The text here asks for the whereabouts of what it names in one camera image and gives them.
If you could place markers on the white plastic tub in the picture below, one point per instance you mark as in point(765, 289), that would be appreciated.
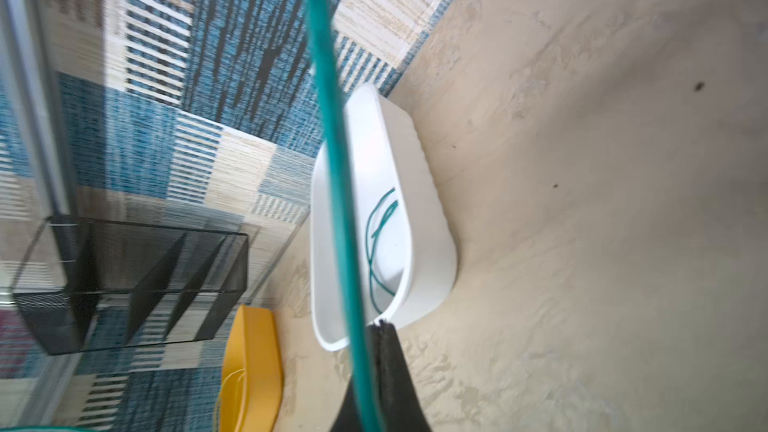
point(407, 255)

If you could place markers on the black wire mesh shelf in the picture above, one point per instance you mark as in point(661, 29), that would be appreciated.
point(96, 285)

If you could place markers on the yellow plastic tub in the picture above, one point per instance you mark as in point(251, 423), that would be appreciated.
point(252, 380)

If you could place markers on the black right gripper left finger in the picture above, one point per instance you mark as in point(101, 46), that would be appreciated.
point(347, 419)

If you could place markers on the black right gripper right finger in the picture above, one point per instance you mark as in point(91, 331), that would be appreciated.
point(399, 402)

